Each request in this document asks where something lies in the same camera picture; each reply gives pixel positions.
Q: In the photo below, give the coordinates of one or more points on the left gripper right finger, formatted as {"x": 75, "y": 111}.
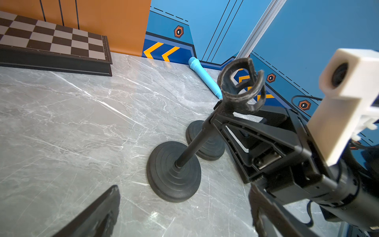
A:
{"x": 270, "y": 217}

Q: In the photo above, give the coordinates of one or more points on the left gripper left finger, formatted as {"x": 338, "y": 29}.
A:
{"x": 98, "y": 219}

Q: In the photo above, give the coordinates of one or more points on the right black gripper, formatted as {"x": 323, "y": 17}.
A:
{"x": 278, "y": 155}

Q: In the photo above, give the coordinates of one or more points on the black stand pole with clip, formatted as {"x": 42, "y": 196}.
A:
{"x": 247, "y": 98}

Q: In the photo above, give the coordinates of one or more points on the black round stand base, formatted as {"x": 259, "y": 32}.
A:
{"x": 169, "y": 182}

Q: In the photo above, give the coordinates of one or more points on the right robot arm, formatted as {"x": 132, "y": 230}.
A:
{"x": 356, "y": 199}

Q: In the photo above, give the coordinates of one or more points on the light blue toy microphone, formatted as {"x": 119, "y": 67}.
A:
{"x": 196, "y": 66}

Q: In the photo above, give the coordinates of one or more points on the black white checkerboard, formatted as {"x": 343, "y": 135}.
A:
{"x": 35, "y": 44}

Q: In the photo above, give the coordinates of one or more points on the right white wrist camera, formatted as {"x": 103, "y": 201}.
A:
{"x": 350, "y": 83}

